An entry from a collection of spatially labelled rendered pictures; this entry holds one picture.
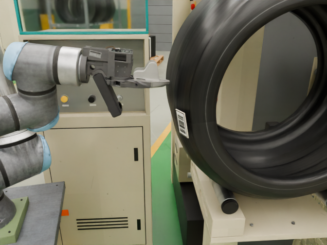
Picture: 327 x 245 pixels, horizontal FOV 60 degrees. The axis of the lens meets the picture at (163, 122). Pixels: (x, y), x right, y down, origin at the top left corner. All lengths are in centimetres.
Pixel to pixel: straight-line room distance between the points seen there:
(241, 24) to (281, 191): 42
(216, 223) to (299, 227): 25
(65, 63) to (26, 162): 59
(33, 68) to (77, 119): 73
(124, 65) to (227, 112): 49
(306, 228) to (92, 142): 98
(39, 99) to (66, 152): 77
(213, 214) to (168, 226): 127
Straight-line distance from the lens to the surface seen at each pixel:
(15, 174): 118
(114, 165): 148
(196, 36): 61
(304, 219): 96
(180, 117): 63
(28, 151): 118
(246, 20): 60
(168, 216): 213
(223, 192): 79
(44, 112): 76
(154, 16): 1045
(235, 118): 107
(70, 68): 67
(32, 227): 125
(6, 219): 124
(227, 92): 102
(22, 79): 72
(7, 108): 74
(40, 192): 143
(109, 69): 67
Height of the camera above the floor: 137
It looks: 22 degrees down
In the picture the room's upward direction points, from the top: straight up
